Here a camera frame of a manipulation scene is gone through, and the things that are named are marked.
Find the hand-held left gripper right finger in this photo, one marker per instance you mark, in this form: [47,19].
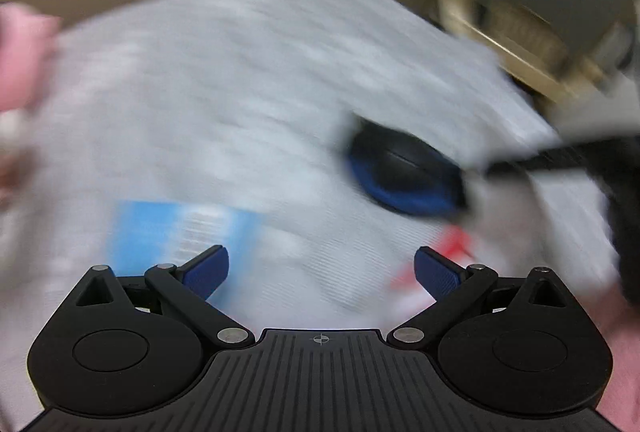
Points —
[437,273]

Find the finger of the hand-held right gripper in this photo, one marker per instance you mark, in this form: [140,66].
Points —
[545,160]

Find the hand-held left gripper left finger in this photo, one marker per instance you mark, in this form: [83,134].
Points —
[206,269]

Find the white wet wipe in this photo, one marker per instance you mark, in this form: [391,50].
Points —
[500,207]

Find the red and white plush stick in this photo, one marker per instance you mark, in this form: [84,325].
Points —
[454,243]

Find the blue and white wipes packet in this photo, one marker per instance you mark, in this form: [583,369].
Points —
[165,232]

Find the pink and white plush toy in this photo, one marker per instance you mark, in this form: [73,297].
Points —
[20,56]

